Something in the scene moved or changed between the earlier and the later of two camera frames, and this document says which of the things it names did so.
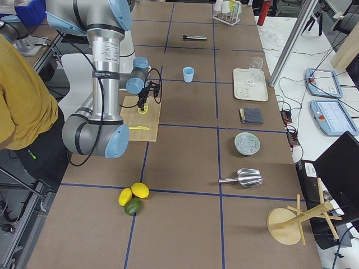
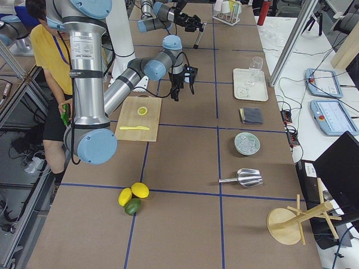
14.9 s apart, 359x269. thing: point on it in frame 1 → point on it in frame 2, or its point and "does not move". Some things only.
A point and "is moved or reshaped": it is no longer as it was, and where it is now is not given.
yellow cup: (231, 3) does not move
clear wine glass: (256, 68) does not move
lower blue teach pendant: (332, 117) does not move
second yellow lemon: (124, 196) does not move
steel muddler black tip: (187, 37) is moved or reshaped
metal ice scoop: (247, 177) does not move
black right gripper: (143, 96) → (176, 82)
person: (31, 121) → (51, 49)
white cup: (218, 5) does not move
